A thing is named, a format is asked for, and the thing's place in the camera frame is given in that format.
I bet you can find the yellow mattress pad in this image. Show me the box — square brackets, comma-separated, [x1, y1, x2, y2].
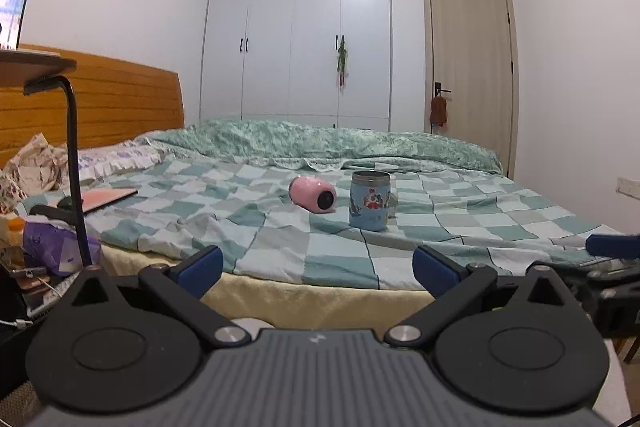
[100, 247, 437, 337]

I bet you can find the beige door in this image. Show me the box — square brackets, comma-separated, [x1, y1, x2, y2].
[422, 0, 517, 180]

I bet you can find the green hanging ornament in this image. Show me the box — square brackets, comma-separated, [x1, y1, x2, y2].
[334, 36, 349, 90]

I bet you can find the wooden side table black stand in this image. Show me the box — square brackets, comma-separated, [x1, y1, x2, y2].
[0, 49, 104, 271]

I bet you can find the pink notebook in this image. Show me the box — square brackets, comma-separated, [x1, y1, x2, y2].
[80, 188, 139, 214]

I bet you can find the purple plastic bag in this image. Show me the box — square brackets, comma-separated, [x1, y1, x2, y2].
[22, 214, 103, 278]

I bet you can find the wooden headboard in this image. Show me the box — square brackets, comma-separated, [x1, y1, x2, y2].
[0, 44, 185, 168]

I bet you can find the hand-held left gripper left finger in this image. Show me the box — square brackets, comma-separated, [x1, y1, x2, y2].
[65, 245, 253, 349]

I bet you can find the white wardrobe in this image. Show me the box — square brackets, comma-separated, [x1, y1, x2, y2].
[200, 0, 392, 132]

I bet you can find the laptop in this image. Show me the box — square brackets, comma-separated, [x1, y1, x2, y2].
[0, 0, 31, 52]

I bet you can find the floral pillow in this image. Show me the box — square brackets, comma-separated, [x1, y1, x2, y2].
[0, 133, 71, 214]

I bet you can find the green checked bedsheet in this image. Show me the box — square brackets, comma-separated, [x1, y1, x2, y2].
[15, 154, 631, 292]

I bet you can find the blue printed cup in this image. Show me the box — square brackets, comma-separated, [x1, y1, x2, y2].
[348, 170, 392, 232]

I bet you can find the brown bag on door handle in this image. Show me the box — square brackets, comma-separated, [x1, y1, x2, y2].
[430, 96, 449, 126]

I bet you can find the pink cup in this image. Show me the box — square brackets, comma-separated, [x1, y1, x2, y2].
[288, 175, 338, 214]

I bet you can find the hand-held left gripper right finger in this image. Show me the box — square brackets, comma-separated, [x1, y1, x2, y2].
[384, 245, 576, 349]

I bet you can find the purple ruffled pillow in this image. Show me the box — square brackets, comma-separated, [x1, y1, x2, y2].
[75, 144, 166, 184]

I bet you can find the green floral quilt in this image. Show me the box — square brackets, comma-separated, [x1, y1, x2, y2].
[134, 119, 503, 174]

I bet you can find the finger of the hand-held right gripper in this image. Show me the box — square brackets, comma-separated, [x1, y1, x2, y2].
[586, 233, 640, 258]

